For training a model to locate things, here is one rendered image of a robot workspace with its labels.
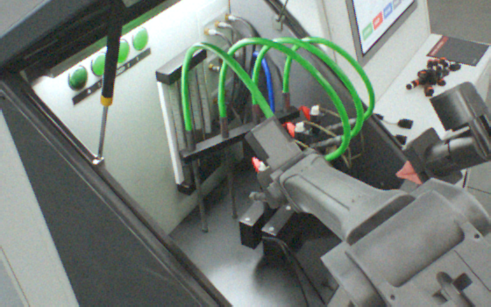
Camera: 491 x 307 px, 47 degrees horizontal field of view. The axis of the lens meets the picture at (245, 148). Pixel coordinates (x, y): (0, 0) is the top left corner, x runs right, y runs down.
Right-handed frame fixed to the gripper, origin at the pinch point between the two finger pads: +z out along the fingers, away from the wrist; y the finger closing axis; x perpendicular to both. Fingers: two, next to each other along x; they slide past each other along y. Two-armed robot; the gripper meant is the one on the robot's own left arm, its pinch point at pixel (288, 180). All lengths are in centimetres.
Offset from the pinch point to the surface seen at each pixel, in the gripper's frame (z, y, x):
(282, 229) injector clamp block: 26.9, 3.3, 10.2
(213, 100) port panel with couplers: 46, 6, -26
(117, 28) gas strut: -30.8, 14.9, -27.2
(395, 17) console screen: 65, -55, -31
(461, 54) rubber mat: 78, -74, -13
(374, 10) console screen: 53, -46, -33
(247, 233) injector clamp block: 30.0, 11.0, 8.2
